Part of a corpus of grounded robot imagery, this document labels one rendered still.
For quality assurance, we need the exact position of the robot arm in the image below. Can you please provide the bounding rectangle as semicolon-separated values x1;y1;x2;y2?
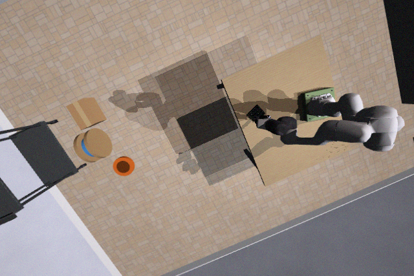
257;93;405;151

